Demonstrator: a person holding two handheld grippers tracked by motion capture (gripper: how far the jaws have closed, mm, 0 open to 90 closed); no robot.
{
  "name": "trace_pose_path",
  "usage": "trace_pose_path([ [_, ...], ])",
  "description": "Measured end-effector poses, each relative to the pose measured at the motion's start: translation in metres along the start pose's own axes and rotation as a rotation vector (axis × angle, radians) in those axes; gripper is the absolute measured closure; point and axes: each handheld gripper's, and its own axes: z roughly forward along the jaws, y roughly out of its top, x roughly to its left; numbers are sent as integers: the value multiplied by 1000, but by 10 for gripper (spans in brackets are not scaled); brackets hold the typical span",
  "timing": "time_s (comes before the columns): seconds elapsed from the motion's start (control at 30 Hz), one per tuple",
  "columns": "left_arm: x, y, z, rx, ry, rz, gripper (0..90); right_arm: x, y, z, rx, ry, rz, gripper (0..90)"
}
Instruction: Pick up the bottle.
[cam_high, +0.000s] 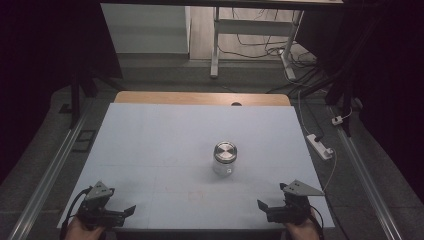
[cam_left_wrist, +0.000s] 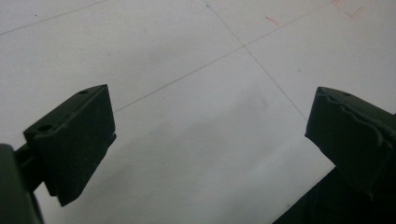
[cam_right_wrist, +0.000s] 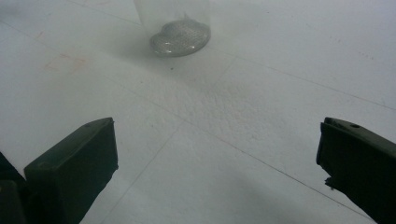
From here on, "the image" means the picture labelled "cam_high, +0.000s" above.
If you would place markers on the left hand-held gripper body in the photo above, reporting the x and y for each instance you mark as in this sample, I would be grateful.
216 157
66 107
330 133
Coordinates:
97 203

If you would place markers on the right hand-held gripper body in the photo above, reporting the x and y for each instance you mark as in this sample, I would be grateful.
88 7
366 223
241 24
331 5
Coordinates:
295 205

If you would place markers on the clear glass jar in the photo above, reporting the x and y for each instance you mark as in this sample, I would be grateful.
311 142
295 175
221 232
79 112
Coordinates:
224 168

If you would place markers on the person's right hand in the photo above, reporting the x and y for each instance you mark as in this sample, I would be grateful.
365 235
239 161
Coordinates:
301 231

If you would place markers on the person's left hand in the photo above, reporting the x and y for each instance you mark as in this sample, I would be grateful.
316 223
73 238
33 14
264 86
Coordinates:
79 231

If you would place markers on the white power strip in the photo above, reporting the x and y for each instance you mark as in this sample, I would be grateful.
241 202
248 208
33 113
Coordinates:
319 146

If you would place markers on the black floor plate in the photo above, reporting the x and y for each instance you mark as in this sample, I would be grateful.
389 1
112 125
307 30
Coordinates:
85 140

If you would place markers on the small white adapter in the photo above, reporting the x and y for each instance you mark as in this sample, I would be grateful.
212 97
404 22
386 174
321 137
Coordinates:
337 120

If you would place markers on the wooden table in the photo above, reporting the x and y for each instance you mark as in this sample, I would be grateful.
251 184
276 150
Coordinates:
186 98

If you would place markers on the black curtain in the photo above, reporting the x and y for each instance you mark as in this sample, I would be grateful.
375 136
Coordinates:
36 66
393 83

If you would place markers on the aluminium floor rail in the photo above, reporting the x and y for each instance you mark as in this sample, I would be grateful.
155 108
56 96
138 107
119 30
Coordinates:
366 173
50 173

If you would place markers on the white desk frame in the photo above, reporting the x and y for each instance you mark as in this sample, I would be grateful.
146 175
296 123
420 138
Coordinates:
253 27

